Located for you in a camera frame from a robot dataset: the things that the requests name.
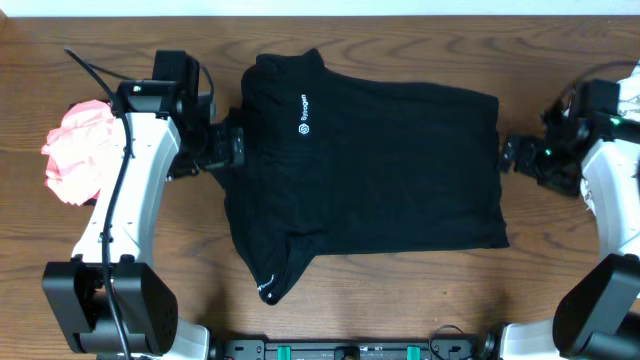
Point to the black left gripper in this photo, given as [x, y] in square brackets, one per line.
[235, 148]

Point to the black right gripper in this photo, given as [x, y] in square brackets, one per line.
[513, 154]

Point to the black t-shirt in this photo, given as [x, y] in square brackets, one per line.
[336, 165]

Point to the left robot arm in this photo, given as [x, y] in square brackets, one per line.
[107, 298]

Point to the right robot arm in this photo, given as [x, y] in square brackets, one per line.
[595, 320]

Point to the white patterned garment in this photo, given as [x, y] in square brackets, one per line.
[628, 108]

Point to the pink crumpled garment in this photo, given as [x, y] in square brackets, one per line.
[77, 152]

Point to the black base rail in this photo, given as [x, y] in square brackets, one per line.
[446, 343]

